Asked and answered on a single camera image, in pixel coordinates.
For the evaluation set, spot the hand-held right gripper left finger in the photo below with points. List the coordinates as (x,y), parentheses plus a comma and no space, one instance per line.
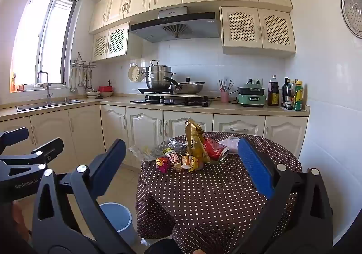
(113,157)

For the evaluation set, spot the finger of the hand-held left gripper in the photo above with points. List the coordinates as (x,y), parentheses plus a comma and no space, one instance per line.
(15,136)
(48,149)

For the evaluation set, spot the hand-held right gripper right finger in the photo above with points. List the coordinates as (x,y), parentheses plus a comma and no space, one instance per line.
(254,163)

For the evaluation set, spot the clear plastic wrapper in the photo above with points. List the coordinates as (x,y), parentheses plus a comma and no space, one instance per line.
(141,152)

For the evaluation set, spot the white pink plastic bag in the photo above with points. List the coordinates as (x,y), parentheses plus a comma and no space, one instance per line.
(230,143)

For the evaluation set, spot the crushed red soda can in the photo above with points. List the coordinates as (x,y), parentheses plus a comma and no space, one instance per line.
(215,149)

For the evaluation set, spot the pink yellow candy wrapper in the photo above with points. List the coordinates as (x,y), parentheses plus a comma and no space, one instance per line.
(162,164)

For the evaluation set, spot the dark foil snack wrapper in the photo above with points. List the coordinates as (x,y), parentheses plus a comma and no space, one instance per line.
(169,145)

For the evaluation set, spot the red white small packet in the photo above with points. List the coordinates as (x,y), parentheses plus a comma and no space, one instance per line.
(173,157)

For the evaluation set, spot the orange yellow snack wrapper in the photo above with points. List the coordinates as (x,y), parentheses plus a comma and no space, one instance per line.
(192,162)

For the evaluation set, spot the gold snack bag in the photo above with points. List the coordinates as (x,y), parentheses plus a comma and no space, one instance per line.
(195,140)

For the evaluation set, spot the light blue plastic bin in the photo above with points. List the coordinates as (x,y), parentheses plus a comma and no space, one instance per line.
(118,223)

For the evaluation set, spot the person's left hand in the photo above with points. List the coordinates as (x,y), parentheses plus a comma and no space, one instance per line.
(19,221)

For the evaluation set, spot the cream base cabinets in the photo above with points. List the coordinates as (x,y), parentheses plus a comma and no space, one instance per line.
(84,129)

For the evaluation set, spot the steel sink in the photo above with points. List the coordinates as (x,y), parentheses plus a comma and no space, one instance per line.
(42,105)

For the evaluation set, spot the small red jar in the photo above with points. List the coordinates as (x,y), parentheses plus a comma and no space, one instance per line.
(20,88)

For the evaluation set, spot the orange bottle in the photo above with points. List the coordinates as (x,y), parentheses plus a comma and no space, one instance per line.
(13,82)

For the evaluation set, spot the steel faucet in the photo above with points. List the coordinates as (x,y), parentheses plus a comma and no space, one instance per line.
(48,92)

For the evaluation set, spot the brown polka dot tablecloth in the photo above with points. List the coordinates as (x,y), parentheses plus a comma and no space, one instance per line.
(212,200)

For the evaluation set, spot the cream bowl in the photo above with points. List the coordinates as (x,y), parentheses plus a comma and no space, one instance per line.
(106,94)

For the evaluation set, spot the green electric cooker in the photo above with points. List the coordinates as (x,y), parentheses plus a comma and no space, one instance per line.
(251,99)

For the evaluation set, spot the hanging kitchen utensils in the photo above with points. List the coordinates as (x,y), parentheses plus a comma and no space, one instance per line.
(73,88)

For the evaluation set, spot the stacked white bowls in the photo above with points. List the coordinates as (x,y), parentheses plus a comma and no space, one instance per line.
(93,94)

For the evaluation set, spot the red container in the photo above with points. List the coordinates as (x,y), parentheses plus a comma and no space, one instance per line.
(106,89)

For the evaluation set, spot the large soy sauce bottle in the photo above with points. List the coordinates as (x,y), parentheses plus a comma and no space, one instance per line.
(273,95)

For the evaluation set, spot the dark labelled sauce bottle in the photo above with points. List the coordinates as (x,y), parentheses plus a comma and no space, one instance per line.
(288,99)

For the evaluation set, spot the pink utensil holder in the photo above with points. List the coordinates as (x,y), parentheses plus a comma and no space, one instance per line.
(224,97)

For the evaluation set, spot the slim dark sauce bottle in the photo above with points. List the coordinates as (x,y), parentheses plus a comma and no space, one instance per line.
(284,92)

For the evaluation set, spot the green yellow-capped bottle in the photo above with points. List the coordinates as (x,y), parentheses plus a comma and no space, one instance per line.
(298,98)

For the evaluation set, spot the black gas stove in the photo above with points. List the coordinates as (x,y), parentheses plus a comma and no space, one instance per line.
(169,102)

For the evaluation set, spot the cream colander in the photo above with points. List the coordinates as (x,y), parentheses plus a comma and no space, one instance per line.
(135,73)

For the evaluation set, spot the white paper scrap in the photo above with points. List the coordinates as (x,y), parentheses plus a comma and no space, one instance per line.
(142,241)

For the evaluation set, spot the steel steamer pot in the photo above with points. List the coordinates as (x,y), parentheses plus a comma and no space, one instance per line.
(158,78)

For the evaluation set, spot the metal utensil rack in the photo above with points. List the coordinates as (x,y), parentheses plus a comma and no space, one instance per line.
(83,64)

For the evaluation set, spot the white stove rack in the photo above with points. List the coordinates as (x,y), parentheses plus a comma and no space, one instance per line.
(183,96)

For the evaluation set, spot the sliding window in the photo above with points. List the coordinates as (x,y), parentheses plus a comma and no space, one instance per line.
(42,44)

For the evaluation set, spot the steel wok with lid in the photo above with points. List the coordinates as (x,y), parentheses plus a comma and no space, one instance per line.
(188,88)

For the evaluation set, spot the dark cloth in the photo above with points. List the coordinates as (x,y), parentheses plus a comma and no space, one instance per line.
(169,248)

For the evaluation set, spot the small lattice door cabinet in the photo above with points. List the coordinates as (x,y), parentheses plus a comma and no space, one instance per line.
(116,41)

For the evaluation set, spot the black range hood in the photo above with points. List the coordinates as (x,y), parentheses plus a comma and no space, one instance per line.
(175,27)

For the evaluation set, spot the steel steamer plate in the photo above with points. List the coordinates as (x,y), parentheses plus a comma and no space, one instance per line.
(352,10)

